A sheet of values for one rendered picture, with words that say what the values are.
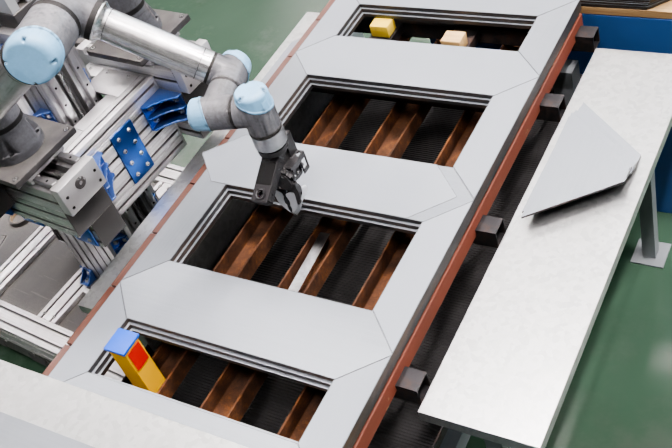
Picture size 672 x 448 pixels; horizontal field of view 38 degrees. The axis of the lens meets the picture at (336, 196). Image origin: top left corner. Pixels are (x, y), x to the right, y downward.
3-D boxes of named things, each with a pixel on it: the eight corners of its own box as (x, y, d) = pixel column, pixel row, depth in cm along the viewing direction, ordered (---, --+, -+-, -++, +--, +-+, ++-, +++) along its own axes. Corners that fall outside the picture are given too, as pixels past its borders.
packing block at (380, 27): (396, 27, 291) (393, 17, 288) (389, 38, 288) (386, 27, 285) (379, 26, 294) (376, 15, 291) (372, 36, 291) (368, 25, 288)
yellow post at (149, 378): (170, 387, 228) (138, 338, 215) (159, 404, 225) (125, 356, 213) (154, 381, 231) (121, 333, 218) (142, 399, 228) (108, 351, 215)
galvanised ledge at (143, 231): (360, 23, 320) (358, 15, 318) (138, 328, 249) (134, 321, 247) (309, 19, 330) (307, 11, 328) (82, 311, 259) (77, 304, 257)
